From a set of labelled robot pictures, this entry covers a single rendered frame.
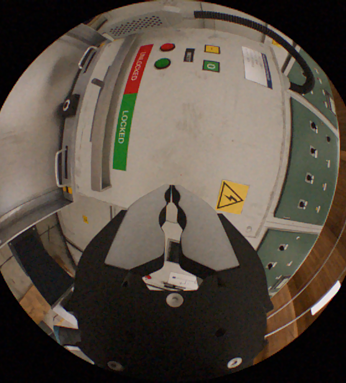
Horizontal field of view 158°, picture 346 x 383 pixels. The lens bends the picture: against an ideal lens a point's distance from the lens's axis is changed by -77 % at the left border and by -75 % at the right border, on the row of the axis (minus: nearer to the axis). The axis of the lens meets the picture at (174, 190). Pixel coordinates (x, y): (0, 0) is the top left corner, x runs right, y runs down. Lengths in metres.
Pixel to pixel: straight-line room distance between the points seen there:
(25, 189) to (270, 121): 0.56
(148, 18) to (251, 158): 0.36
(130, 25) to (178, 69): 0.19
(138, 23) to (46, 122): 0.33
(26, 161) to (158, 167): 0.35
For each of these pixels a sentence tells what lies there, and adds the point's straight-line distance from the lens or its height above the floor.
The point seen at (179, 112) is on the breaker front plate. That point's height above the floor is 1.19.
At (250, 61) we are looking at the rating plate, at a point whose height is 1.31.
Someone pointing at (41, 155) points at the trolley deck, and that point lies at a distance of 0.42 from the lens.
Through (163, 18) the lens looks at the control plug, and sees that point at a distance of 0.34.
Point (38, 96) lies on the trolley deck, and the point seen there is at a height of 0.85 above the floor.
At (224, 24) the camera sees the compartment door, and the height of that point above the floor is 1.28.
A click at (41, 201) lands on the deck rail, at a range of 0.44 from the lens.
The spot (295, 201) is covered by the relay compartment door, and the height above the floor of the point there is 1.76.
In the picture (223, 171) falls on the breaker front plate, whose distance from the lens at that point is 0.23.
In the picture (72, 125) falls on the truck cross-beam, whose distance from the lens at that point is 0.40.
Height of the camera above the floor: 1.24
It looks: 9 degrees down
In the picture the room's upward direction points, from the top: 102 degrees clockwise
